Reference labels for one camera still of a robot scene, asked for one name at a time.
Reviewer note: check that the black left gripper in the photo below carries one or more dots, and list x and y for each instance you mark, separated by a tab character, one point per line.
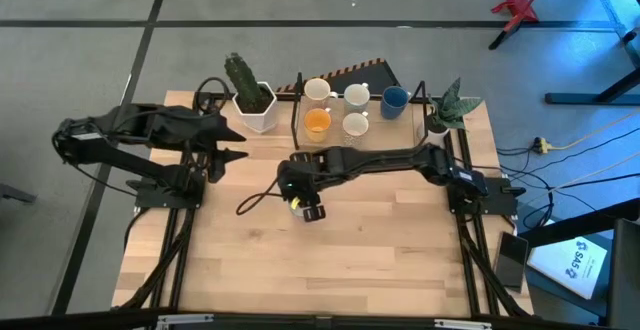
210	132

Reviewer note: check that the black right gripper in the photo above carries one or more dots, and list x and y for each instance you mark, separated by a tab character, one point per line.
300	180

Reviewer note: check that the orange coffee mug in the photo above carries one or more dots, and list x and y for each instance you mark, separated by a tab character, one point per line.
317	125

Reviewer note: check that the cream coffee mug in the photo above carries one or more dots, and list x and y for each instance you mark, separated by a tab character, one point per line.
316	90
355	124

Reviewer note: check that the blue coffee mug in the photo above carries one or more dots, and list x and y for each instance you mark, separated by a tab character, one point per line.
395	102

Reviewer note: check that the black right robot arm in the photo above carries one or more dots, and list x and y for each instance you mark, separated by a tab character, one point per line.
390	157

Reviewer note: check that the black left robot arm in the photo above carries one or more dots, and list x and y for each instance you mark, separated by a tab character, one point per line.
125	162

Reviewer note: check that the white hexagonal plant pot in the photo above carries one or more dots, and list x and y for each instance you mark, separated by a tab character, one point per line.
260	120

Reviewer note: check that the green cactus plant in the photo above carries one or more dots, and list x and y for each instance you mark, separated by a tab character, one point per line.
240	77

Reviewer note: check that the green snake plant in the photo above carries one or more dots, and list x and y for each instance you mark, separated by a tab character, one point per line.
452	110

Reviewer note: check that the dark metal leg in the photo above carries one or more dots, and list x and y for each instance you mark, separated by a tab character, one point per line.
15	193

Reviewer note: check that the black smartphone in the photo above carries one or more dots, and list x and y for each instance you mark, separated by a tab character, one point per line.
511	262

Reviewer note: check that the black front crossbar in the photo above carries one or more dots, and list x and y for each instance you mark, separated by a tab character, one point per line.
75	320

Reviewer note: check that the yellow power plug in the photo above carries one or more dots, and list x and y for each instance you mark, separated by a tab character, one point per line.
540	145

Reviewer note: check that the red and black floor stand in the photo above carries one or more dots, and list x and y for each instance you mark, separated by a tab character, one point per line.
517	7

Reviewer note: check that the black desk beam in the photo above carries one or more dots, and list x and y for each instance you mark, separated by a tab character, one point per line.
575	227

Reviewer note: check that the white printed box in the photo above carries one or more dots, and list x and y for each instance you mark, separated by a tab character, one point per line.
565	270

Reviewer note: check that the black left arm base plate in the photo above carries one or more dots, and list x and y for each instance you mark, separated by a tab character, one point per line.
165	201

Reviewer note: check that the wooden shelf with black frame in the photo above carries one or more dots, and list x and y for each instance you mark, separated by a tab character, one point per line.
395	132

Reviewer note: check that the black aluminium table frame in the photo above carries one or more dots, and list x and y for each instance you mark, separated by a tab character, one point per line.
182	260

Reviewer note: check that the silver metal bracket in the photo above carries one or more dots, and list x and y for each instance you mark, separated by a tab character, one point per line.
462	324
185	320

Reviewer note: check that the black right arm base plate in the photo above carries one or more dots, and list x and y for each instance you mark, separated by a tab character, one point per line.
500	199

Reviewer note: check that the metal desk frame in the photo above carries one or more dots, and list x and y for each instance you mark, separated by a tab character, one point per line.
612	0

